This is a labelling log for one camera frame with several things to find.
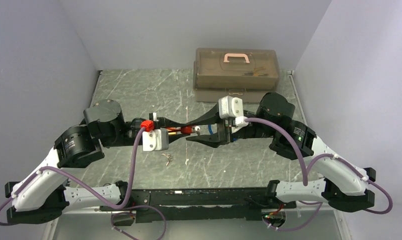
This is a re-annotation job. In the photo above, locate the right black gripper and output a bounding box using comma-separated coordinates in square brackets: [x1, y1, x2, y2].
[186, 103, 278, 147]

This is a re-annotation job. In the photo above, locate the blue cable lock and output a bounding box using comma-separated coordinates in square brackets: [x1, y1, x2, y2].
[207, 124, 223, 140]

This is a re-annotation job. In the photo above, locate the brass padlock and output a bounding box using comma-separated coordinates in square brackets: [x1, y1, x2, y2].
[167, 127, 182, 136]

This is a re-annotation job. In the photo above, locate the silver red lock key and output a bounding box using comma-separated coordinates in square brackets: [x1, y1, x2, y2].
[192, 125, 201, 135]

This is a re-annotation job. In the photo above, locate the red cable lock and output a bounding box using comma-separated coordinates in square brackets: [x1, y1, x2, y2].
[179, 126, 193, 135]

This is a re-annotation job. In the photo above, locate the bunch of silver keys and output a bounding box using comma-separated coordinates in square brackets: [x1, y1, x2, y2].
[161, 153, 173, 167]

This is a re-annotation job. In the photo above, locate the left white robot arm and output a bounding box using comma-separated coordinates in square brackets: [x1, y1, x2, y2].
[3, 99, 193, 226]

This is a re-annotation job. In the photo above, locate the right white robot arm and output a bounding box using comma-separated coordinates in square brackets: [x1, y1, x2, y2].
[188, 92, 376, 213]

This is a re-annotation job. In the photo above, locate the brown plastic toolbox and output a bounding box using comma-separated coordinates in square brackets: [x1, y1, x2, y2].
[192, 48, 280, 103]

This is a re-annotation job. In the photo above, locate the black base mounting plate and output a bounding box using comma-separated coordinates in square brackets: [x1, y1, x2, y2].
[99, 186, 297, 223]

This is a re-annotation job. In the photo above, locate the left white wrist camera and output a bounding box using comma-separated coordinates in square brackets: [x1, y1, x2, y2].
[140, 120, 169, 152]

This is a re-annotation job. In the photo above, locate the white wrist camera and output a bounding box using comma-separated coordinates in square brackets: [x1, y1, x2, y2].
[140, 120, 169, 152]
[217, 95, 249, 129]

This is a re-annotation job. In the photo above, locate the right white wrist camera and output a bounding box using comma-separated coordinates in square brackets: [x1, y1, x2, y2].
[217, 95, 249, 129]

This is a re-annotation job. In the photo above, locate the aluminium rail frame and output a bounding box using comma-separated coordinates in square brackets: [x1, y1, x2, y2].
[41, 190, 351, 240]

